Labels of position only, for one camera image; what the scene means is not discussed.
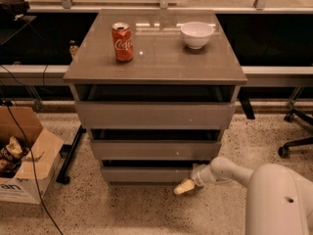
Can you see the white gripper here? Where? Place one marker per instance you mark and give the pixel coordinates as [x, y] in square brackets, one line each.
[198, 175]

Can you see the grey bottom drawer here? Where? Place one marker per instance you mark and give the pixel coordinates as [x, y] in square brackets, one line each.
[147, 171]

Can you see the grey drawer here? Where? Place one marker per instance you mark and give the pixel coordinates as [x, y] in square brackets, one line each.
[148, 115]
[173, 144]
[147, 171]

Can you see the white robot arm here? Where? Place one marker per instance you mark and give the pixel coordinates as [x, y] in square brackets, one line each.
[279, 201]

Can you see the grey middle drawer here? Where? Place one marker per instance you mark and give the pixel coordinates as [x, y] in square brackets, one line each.
[173, 144]

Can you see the grey drawer cabinet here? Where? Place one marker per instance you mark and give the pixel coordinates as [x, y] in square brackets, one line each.
[163, 68]

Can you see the grey top drawer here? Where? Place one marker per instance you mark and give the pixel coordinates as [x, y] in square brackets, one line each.
[148, 115]

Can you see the black office chair base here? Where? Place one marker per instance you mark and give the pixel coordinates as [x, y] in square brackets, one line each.
[296, 139]

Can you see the black table leg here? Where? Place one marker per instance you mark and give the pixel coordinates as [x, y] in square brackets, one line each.
[67, 153]

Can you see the white bowl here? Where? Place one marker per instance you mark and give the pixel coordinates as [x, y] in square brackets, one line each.
[196, 34]

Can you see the orange soda can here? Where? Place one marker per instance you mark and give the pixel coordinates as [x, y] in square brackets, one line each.
[122, 42]

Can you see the cardboard box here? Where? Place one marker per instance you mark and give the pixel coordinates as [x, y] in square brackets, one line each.
[33, 177]

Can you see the small bottle behind cabinet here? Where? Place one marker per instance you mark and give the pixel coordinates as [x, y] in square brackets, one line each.
[73, 48]

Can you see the snack bags in box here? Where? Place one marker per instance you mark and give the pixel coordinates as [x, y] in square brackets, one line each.
[10, 158]

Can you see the black bag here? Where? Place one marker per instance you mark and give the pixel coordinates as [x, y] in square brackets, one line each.
[12, 10]

